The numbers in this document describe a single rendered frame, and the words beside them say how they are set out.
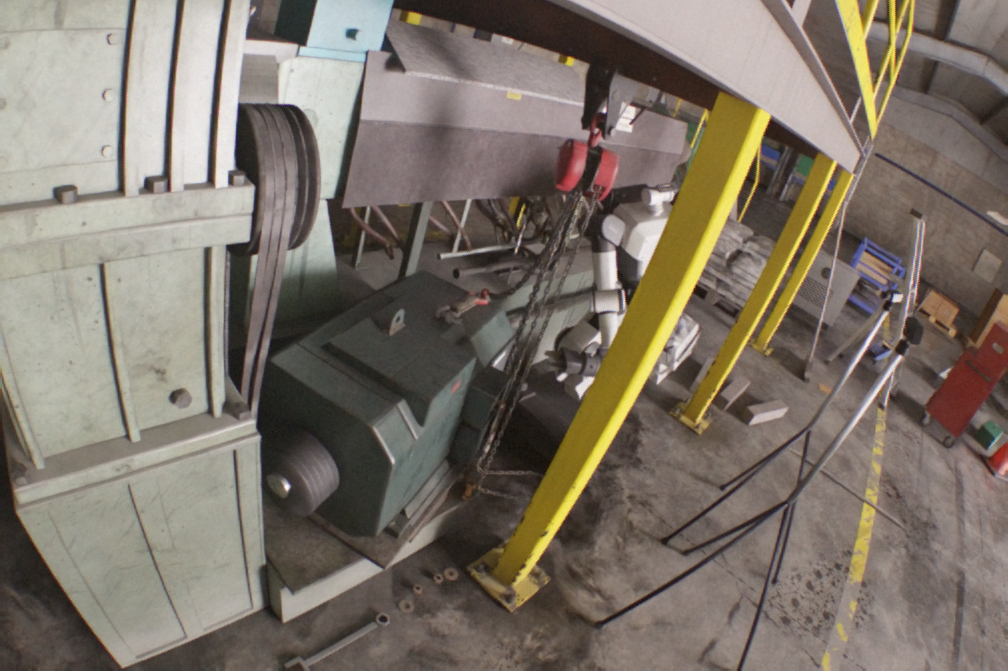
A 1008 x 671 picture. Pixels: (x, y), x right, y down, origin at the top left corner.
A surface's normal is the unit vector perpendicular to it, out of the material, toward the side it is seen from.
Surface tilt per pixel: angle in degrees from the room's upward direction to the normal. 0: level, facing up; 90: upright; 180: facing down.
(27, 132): 80
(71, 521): 90
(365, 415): 0
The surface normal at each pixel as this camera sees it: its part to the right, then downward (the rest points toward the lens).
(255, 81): 0.75, -0.01
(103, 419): 0.70, 0.51
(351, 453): -0.38, 0.33
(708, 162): -0.65, 0.17
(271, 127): 0.61, -0.46
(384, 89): 0.74, 0.32
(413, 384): 0.29, -0.84
